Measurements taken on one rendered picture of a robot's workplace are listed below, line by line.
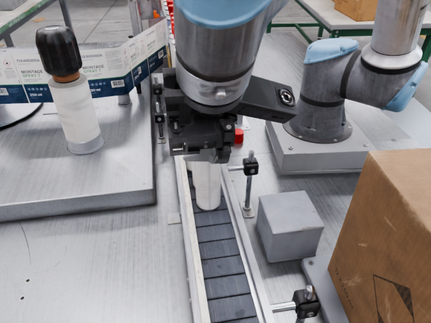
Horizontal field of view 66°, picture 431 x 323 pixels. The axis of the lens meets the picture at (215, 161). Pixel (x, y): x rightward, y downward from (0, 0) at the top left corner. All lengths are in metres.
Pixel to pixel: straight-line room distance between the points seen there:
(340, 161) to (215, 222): 0.38
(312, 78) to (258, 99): 0.48
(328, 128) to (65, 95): 0.64
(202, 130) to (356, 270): 0.32
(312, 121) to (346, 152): 0.11
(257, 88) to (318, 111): 0.50
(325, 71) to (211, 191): 0.40
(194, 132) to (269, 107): 0.09
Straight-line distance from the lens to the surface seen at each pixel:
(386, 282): 0.50
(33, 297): 0.71
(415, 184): 0.46
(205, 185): 0.64
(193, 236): 0.61
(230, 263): 0.61
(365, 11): 2.50
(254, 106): 0.38
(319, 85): 0.86
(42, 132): 1.04
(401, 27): 0.75
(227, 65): 0.28
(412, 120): 1.25
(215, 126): 0.39
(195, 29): 0.26
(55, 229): 0.80
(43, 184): 0.85
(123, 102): 1.08
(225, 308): 0.57
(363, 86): 0.82
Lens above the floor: 1.38
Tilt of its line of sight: 38 degrees down
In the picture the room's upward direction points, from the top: straight up
